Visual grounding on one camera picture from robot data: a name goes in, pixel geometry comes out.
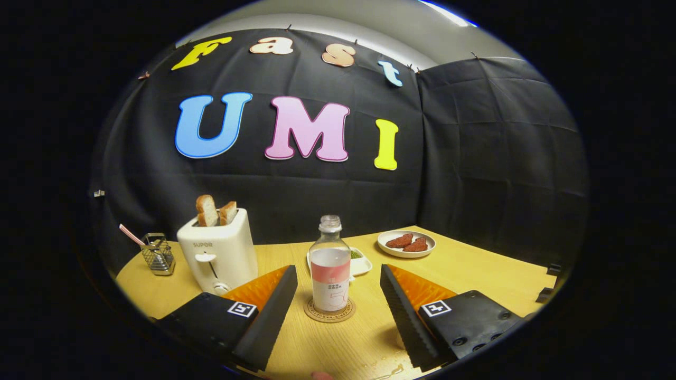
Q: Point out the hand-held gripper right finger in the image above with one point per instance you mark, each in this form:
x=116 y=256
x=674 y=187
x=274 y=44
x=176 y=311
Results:
x=406 y=327

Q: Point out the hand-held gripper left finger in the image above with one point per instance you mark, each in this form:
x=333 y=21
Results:
x=266 y=327

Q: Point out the round wooden coaster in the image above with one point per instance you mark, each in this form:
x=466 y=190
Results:
x=315 y=315

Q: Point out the clear juice bottle pink label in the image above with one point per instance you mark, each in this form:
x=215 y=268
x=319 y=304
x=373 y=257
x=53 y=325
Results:
x=330 y=279

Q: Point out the white round plate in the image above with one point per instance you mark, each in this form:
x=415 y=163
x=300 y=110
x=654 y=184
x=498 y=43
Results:
x=406 y=252

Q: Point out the white divided dish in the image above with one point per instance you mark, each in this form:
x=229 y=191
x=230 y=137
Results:
x=362 y=264

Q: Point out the red meat piece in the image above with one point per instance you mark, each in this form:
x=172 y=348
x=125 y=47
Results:
x=416 y=245
x=400 y=241

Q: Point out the white toaster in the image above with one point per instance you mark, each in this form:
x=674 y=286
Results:
x=222 y=253

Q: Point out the wooden table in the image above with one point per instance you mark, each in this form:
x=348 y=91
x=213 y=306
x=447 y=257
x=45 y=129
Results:
x=475 y=274

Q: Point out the toast slice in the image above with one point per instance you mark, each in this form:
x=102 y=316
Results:
x=227 y=214
x=207 y=211

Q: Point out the black bracket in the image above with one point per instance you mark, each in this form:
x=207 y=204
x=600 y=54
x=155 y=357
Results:
x=545 y=295
x=554 y=269

